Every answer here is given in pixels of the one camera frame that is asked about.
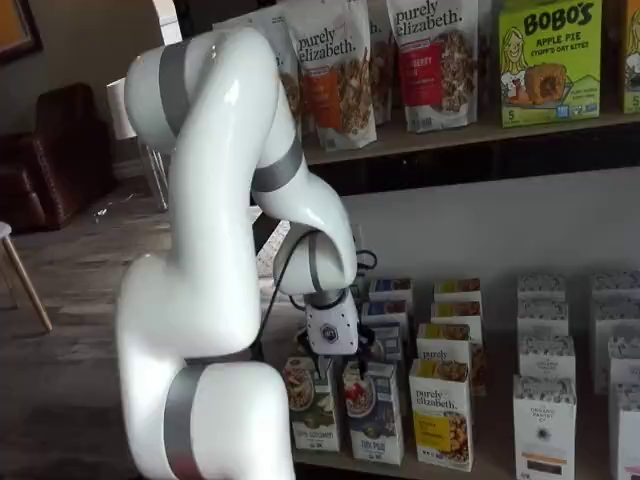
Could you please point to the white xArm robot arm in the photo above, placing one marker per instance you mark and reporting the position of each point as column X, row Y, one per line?
column 210, row 200

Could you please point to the green Bobo's apple pie box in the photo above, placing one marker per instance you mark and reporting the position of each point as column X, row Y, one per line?
column 550, row 60

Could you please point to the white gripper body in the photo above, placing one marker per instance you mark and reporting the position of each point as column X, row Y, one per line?
column 330, row 327

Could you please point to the brown leather armchair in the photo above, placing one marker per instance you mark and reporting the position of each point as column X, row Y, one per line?
column 60, row 150

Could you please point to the white-shade glass table lamp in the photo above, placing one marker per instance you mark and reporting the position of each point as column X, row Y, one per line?
column 117, row 110

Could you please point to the yellow snack box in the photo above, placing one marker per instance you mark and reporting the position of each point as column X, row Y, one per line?
column 632, row 60

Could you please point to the orange purely elizabeth granola bag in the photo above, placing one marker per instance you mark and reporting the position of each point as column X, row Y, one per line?
column 335, row 80

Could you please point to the blue purely elizabeth granola bag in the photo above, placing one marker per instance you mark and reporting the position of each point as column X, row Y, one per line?
column 260, row 22

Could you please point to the yellow purely elizabeth box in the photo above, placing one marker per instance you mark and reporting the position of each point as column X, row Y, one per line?
column 442, row 425
column 457, row 312
column 450, row 345
column 457, row 289

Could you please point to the white organic pantry box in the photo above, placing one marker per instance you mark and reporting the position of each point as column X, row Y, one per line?
column 545, row 430
column 541, row 287
column 547, row 357
column 625, row 360
column 629, row 435
column 542, row 320
column 615, row 284
column 612, row 320

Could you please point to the white stool leg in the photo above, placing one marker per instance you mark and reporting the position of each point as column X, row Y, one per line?
column 25, row 280

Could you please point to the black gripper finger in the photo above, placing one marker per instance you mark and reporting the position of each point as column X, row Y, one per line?
column 305, row 345
column 365, row 345

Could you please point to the dark framed wall picture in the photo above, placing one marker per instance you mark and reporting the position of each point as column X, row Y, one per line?
column 20, row 25

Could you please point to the red purely elizabeth granola bag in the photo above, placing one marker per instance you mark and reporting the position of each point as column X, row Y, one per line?
column 435, row 65

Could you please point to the blue and white oatmeal box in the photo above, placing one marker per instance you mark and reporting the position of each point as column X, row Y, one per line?
column 387, row 312
column 392, row 287
column 372, row 420
column 390, row 345

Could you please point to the black-framed wooden shelf unit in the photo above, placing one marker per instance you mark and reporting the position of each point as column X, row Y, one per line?
column 450, row 145

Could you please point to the green and white oatmeal box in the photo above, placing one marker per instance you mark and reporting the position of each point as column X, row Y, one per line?
column 312, row 410

